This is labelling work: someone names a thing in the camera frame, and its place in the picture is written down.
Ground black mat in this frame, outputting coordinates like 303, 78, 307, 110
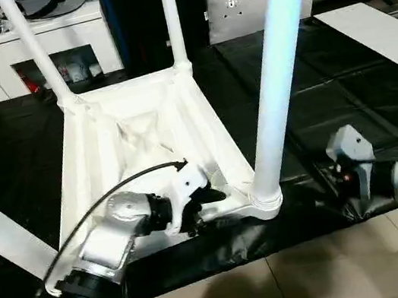
0, 0, 398, 298

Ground white flat board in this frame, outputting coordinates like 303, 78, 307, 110
313, 0, 398, 103

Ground grey cushion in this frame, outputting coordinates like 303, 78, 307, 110
201, 0, 319, 46

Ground black cabinet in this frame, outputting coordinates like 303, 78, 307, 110
97, 0, 283, 80

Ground dark bag on cabinet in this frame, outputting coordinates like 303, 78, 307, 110
16, 0, 100, 24

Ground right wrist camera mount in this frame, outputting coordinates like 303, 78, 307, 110
321, 121, 383, 207

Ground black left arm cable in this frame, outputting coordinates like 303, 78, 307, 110
0, 157, 213, 298

